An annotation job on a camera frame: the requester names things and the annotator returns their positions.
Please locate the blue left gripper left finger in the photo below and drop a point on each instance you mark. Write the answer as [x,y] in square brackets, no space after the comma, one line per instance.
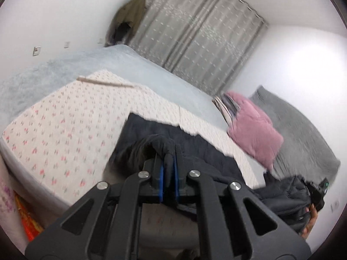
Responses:
[155,168]

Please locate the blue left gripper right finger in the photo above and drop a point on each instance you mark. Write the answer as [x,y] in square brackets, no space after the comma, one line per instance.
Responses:
[180,172]

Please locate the black puffer jacket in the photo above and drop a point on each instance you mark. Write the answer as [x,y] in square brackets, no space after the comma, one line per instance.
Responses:
[141,140]

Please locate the person's right hand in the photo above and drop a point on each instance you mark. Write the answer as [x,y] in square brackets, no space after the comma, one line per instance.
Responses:
[313,217]

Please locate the grey quilted pillow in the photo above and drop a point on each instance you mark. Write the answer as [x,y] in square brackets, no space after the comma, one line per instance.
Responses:
[304,150]

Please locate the folded striped linens stack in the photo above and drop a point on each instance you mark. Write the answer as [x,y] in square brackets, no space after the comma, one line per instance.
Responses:
[227,106]

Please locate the pink velvet pillow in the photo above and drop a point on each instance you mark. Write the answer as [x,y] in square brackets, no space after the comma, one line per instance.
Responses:
[253,131]

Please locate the cherry print bed sheet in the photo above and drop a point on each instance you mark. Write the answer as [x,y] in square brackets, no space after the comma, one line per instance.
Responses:
[64,141]

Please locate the orange red floral fabric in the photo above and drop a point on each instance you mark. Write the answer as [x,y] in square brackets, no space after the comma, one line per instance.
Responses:
[29,221]

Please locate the grey dotted curtain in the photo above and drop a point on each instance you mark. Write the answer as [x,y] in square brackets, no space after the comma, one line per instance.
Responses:
[204,42]

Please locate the olive green hanging jacket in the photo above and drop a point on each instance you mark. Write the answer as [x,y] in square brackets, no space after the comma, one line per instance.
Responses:
[126,22]

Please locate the white wall socket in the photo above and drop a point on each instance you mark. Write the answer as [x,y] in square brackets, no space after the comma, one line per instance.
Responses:
[66,44]

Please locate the white wall switch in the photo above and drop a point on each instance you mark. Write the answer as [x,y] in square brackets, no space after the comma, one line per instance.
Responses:
[36,51]

